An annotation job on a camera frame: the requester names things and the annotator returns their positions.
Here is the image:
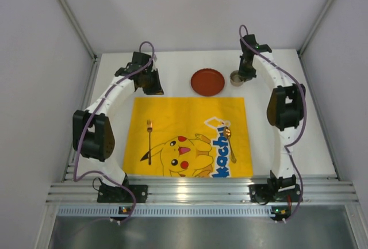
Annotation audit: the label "yellow Pikachu placemat cloth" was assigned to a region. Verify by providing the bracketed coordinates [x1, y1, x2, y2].
[122, 97, 253, 178]

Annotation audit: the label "perforated cable tray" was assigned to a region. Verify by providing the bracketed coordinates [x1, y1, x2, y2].
[57, 205, 289, 217]

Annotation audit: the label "left aluminium corner post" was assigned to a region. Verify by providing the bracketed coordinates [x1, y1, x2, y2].
[57, 0, 97, 60]

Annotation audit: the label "aluminium mounting rail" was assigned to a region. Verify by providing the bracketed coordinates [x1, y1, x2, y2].
[46, 177, 359, 205]

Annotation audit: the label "red scalloped plastic plate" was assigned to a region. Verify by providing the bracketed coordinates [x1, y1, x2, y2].
[190, 68, 225, 97]

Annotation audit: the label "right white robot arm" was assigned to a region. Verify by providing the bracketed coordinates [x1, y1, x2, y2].
[239, 35, 306, 205]

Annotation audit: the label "gold fork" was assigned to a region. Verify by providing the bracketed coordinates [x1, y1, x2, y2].
[147, 120, 153, 166]

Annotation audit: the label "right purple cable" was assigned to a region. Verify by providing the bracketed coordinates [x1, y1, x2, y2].
[238, 24, 308, 223]

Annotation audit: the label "purple cable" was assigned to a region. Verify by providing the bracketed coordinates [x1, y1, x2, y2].
[238, 24, 308, 223]
[73, 41, 158, 224]

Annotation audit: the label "gold spoon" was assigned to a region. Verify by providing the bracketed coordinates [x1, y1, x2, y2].
[224, 127, 237, 163]

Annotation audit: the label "right aluminium corner post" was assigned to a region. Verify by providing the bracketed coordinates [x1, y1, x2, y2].
[297, 0, 336, 58]

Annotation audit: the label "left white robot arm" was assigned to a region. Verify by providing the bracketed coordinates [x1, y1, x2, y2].
[72, 52, 163, 203]

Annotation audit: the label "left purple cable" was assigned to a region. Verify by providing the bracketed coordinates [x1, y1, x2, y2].
[73, 41, 158, 224]

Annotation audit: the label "aluminium corner post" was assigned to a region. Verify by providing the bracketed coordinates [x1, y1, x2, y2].
[57, 0, 97, 60]
[297, 0, 336, 58]

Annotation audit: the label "small metal cup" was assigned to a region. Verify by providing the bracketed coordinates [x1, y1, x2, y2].
[229, 70, 244, 87]

